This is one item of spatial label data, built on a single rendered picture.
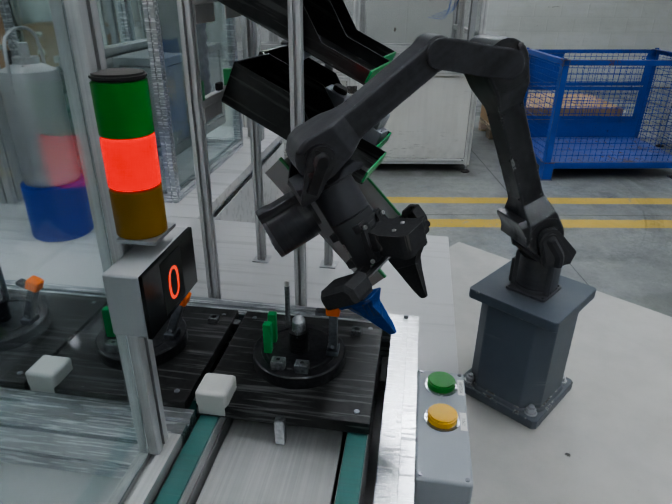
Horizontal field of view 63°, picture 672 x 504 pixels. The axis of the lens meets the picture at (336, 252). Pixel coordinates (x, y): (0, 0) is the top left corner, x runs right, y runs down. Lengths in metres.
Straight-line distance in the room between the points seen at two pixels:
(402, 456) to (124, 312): 0.38
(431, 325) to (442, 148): 3.83
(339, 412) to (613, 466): 0.42
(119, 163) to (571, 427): 0.77
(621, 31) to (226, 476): 9.82
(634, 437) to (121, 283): 0.79
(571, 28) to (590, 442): 9.15
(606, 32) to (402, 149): 5.86
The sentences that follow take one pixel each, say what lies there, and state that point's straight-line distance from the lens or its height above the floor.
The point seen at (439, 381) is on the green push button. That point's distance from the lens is 0.83.
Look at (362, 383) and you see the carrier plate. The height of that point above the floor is 0.97.
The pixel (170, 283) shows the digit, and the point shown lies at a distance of 0.60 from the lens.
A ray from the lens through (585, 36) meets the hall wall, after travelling 10.01.
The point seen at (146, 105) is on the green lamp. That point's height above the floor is 1.39.
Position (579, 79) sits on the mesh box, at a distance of 4.90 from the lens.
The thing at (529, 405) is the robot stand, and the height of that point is 0.89.
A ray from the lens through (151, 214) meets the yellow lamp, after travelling 0.56.
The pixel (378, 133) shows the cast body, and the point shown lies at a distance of 1.12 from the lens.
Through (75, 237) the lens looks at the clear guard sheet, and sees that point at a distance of 0.55.
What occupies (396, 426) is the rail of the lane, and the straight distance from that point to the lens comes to 0.78.
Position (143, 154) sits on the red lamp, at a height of 1.34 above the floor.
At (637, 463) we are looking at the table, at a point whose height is 0.86.
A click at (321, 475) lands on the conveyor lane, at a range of 0.77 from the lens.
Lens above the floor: 1.49
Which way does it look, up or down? 26 degrees down
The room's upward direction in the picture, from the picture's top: 1 degrees clockwise
